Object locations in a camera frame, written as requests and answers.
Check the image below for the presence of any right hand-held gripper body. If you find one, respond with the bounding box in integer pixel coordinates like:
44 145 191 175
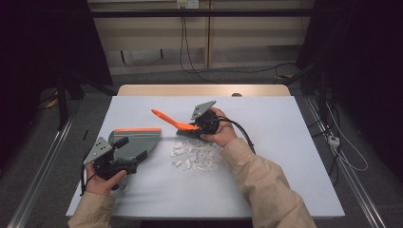
190 100 221 136

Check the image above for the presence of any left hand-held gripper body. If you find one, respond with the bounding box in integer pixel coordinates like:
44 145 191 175
83 136 139 181

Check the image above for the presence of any grey dustpan with orange edge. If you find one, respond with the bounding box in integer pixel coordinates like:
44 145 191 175
107 127 162 191

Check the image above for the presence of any pile of white paper scraps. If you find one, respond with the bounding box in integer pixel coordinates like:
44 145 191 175
170 139 224 174

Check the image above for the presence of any orange brush with grey bristles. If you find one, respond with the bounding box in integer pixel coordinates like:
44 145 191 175
151 108 203 140

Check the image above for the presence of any person's left hand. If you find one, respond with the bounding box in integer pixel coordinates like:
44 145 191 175
85 162 127 196

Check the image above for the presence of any person's right hand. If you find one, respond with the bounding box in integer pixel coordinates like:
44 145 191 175
201 106 239 148

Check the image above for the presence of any white table mat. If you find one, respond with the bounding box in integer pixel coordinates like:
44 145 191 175
66 95 346 219

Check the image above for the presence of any black metal stand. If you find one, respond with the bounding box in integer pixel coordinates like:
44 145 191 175
56 74 69 131

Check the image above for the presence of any black horizontal bar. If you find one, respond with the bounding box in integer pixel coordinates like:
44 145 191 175
89 9 317 19

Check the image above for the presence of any dark curtain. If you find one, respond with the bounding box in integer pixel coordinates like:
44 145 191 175
296 0 403 179
0 0 114 96

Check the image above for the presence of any left hand-held gripper cable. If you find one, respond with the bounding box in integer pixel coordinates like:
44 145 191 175
79 164 96 197

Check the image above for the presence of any hand-held gripper cable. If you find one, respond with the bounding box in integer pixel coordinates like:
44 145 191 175
79 164 96 197
217 116 257 155

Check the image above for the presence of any right hand-held gripper cable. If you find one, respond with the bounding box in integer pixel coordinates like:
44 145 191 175
217 116 257 155

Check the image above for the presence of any black cable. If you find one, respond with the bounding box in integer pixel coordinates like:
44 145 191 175
183 15 297 76
180 15 220 85

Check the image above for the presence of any aluminium rail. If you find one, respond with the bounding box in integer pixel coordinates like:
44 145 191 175
305 96 387 228
8 117 75 228

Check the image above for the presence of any white wall socket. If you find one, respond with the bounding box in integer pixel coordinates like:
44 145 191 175
176 0 200 10

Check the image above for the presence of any white cable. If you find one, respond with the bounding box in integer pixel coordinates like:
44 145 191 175
326 104 369 173

